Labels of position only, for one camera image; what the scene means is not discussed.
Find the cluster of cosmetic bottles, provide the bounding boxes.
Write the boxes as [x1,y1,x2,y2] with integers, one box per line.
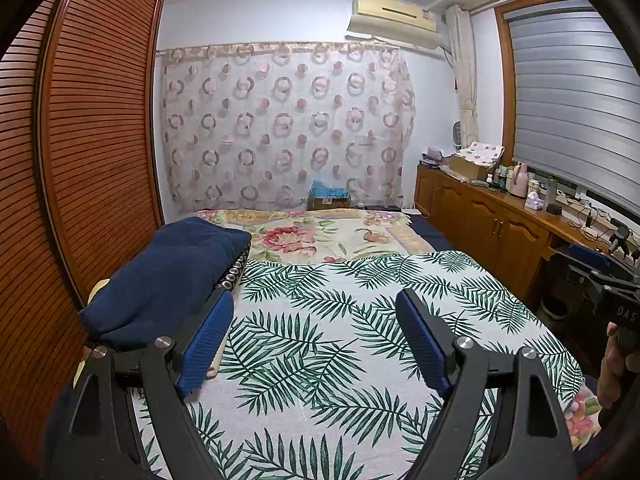
[485,164,513,191]

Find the wall air conditioner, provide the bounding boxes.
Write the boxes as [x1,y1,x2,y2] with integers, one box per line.
[347,0,443,48]

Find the navy printed T-shirt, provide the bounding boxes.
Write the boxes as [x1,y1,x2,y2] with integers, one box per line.
[79,217,252,353]

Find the sheer circle-patterned curtain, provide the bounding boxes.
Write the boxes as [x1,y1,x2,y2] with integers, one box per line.
[157,42,417,213]

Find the pink thermos bottle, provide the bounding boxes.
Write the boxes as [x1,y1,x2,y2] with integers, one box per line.
[510,161,528,196]

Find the dark waste bin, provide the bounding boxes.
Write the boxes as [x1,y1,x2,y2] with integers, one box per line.
[540,292,571,318]

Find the open cardboard box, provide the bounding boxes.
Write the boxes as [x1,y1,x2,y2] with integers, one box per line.
[445,154,493,182]

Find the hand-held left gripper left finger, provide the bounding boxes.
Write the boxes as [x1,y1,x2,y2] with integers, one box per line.
[45,290,236,480]

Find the black cables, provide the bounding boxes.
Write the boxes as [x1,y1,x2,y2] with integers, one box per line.
[565,195,616,241]

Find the palm leaf blanket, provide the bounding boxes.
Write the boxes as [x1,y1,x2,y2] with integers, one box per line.
[132,251,586,480]

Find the wooden slatted wardrobe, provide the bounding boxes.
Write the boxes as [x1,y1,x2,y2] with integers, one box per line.
[0,0,166,461]

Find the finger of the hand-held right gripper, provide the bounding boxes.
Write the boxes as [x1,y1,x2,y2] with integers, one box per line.
[567,244,626,275]
[565,262,618,295]

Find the beige floral side curtain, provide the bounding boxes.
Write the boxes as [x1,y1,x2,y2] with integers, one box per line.
[445,5,481,156]

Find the dark circle-patterned cloth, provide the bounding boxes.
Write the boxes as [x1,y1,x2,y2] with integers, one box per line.
[217,245,251,293]

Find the pastel floral quilt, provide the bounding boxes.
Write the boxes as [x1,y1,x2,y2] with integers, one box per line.
[565,385,603,451]

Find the blue plastic bag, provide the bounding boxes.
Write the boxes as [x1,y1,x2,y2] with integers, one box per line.
[310,180,351,200]

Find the navy bedsheet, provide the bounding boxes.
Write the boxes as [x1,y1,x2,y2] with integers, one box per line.
[407,212,456,253]

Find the small black tripod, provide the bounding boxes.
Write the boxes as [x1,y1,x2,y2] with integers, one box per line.
[607,227,633,261]

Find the yellow pillow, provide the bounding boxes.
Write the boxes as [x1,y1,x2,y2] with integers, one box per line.
[72,280,221,391]

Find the person's right hand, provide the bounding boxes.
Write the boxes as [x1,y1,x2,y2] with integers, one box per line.
[597,322,640,411]

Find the wooden sideboard cabinet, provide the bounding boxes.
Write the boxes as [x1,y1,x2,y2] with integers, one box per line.
[414,162,640,301]

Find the white floral cloth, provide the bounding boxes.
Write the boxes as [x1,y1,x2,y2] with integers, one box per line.
[457,142,506,165]

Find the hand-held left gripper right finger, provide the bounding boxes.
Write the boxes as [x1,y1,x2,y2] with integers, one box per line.
[395,287,576,480]

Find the floral bedsheet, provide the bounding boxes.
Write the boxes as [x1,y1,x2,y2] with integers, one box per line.
[195,208,436,265]

